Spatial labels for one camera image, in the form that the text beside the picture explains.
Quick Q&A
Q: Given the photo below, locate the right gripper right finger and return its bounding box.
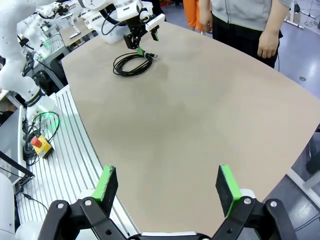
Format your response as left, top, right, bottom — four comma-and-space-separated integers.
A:
212, 164, 299, 240

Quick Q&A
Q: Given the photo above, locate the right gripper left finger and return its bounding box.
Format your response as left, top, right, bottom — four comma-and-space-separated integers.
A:
37, 164, 128, 240

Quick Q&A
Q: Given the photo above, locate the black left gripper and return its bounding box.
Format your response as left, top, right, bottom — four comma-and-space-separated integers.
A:
123, 18, 161, 58

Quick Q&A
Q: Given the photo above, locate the black cable with blue USB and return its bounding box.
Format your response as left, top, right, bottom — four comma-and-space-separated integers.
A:
112, 51, 159, 78

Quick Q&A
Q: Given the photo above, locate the person's right forearm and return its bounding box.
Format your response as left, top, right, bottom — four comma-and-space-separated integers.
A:
198, 0, 213, 15

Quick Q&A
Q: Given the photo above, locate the person's right hand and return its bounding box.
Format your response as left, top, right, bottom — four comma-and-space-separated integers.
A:
198, 10, 214, 35

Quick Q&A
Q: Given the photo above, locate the person's left hand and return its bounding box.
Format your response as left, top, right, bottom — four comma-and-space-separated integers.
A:
256, 30, 280, 60

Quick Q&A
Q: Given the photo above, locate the clear plastic storage container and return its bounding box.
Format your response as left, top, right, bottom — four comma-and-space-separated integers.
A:
91, 17, 128, 45

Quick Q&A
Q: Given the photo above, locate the person in orange clothes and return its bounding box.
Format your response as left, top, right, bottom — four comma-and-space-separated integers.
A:
183, 0, 204, 32

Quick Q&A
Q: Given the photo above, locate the wooden side desk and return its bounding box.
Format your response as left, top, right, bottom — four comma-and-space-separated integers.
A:
58, 12, 101, 50

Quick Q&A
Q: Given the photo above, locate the yellow emergency stop box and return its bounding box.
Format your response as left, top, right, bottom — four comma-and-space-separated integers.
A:
31, 135, 55, 160

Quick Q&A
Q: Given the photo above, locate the person in grey hoodie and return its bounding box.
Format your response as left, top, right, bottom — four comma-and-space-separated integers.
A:
198, 0, 293, 70

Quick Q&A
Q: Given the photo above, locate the grey panel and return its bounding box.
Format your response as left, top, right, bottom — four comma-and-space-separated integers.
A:
0, 106, 27, 176

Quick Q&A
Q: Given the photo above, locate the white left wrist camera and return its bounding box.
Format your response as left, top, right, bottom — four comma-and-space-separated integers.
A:
144, 14, 166, 32

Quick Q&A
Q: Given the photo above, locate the thin black camera cable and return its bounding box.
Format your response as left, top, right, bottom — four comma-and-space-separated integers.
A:
99, 8, 126, 37

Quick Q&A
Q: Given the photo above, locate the aluminium rail base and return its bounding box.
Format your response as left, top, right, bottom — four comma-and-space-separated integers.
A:
14, 84, 141, 240

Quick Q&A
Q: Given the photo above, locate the black base cable bundle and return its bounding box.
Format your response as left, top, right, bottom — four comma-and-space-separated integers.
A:
22, 111, 61, 166

